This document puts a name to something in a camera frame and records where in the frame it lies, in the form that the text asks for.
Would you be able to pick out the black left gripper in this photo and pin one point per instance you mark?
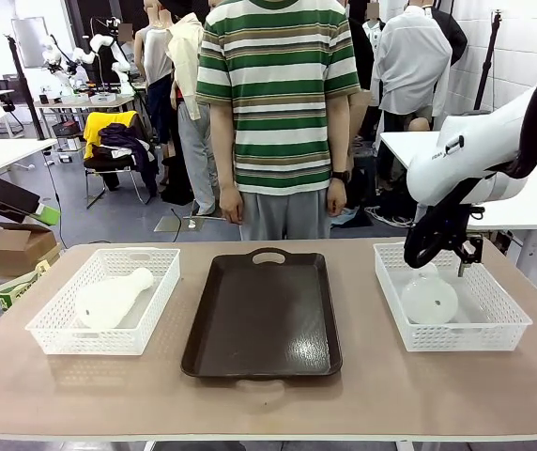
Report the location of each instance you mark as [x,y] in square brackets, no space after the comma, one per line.
[1,197]

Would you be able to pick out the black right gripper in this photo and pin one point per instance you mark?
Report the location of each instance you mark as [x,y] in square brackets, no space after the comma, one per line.
[461,225]

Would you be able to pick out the white plastic conical flask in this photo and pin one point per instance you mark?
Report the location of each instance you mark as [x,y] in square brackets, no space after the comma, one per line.
[109,300]
[430,300]

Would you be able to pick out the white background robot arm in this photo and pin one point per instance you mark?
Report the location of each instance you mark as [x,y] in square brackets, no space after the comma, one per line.
[97,51]

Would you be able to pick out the person's right forearm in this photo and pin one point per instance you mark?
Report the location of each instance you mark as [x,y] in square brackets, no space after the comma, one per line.
[222,145]

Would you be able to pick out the person's left forearm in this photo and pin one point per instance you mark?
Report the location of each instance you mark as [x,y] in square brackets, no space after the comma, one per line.
[338,136]

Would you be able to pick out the person's left hand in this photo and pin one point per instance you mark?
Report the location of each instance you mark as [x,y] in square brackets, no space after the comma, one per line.
[337,199]

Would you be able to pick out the person's right hand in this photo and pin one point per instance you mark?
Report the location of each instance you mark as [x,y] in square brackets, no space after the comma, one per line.
[232,204]

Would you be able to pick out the brown cardboard box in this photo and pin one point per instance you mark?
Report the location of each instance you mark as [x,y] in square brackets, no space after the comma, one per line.
[15,246]

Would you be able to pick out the white perforated plastic basket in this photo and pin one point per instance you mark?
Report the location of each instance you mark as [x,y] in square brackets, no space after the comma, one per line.
[62,324]
[484,324]

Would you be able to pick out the green and white carton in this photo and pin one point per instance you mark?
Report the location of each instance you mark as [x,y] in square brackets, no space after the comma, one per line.
[19,289]

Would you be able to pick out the chair piled with clothes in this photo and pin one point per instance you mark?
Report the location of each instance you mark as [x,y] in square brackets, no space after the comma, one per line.
[118,145]

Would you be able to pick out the black light stand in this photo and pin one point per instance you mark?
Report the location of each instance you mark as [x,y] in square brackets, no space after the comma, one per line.
[26,94]

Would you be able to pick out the grey floor plate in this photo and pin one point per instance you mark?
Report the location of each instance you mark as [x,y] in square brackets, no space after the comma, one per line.
[173,224]

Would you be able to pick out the black wristwatch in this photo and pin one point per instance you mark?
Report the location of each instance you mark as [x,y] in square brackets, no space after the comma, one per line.
[340,176]

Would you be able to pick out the whiteboard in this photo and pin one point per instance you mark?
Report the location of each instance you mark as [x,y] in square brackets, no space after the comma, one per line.
[30,41]

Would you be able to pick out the mannequin in white tank top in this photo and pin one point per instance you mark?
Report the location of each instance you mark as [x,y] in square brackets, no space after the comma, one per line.
[156,70]

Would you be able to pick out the grey trousers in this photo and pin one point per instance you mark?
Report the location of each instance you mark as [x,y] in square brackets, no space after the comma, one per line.
[282,213]

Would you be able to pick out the dark brown serving tray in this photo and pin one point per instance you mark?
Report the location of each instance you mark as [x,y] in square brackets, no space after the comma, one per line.
[261,310]

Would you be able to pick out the mannequin in cream jacket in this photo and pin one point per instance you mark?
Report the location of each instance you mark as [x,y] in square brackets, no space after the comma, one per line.
[186,61]

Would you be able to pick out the black tripod stand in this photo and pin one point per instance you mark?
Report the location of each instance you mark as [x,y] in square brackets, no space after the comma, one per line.
[488,61]

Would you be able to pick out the black hanging jacket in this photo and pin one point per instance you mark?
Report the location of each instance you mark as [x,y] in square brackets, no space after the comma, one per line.
[451,35]

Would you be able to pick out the green striped t-shirt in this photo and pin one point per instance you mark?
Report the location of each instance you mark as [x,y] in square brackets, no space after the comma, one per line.
[278,94]

